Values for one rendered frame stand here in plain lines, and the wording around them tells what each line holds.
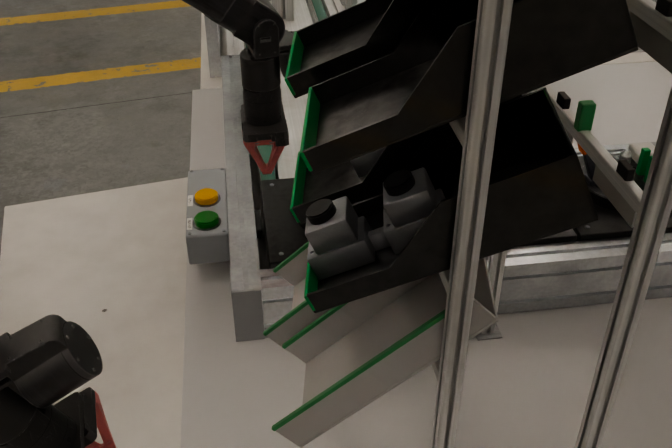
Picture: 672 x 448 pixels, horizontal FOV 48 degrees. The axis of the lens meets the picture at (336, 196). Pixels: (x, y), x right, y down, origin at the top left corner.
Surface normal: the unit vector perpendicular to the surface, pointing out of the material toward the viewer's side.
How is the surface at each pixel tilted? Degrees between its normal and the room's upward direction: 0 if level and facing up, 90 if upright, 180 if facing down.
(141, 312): 0
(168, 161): 0
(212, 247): 90
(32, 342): 22
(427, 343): 90
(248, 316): 90
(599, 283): 90
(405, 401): 0
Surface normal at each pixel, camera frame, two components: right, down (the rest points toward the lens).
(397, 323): -0.71, -0.60
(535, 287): 0.14, 0.54
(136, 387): 0.00, -0.83
